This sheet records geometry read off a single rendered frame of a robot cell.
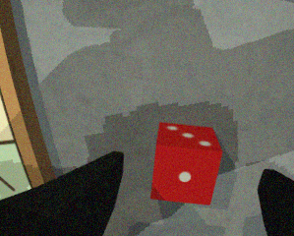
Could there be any red die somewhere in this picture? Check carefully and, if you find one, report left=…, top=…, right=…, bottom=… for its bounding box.
left=150, top=122, right=222, bottom=205

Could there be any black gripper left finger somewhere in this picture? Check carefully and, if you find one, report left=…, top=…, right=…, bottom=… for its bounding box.
left=0, top=150, right=124, bottom=236

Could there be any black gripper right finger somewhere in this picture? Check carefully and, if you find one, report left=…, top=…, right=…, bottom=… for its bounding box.
left=257, top=169, right=294, bottom=236

